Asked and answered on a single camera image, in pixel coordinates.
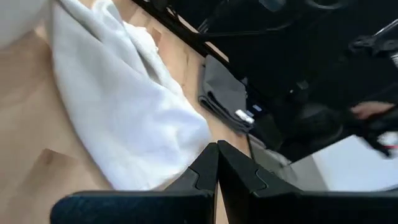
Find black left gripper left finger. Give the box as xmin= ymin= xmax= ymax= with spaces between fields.
xmin=49 ymin=142 xmax=218 ymax=224

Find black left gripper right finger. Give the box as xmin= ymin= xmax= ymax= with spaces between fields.
xmin=217 ymin=140 xmax=398 ymax=224

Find white towel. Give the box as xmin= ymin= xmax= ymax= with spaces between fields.
xmin=46 ymin=0 xmax=213 ymax=191

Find plain dark grey towel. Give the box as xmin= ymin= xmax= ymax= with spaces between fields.
xmin=198 ymin=55 xmax=256 ymax=134

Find person's hand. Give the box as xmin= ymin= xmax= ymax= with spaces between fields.
xmin=350 ymin=101 xmax=396 ymax=121

